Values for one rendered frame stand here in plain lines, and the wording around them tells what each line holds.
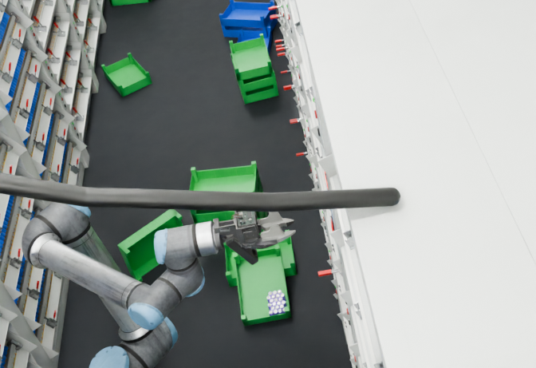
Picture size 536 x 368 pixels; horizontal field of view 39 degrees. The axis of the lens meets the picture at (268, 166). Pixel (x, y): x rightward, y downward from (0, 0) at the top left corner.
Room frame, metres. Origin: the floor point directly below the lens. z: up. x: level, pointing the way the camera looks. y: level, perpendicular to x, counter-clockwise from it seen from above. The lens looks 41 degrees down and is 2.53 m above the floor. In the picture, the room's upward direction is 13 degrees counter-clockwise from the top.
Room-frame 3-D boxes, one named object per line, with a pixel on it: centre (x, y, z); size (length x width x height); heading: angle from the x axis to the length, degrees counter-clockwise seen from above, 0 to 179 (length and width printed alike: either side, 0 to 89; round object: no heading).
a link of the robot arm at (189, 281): (1.44, 0.30, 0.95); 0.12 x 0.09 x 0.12; 134
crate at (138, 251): (2.43, 0.57, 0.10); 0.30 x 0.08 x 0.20; 122
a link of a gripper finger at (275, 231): (1.40, 0.01, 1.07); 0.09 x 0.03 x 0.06; 78
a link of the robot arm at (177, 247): (1.45, 0.29, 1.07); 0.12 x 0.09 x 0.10; 86
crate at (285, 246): (2.27, 0.12, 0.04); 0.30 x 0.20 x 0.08; 87
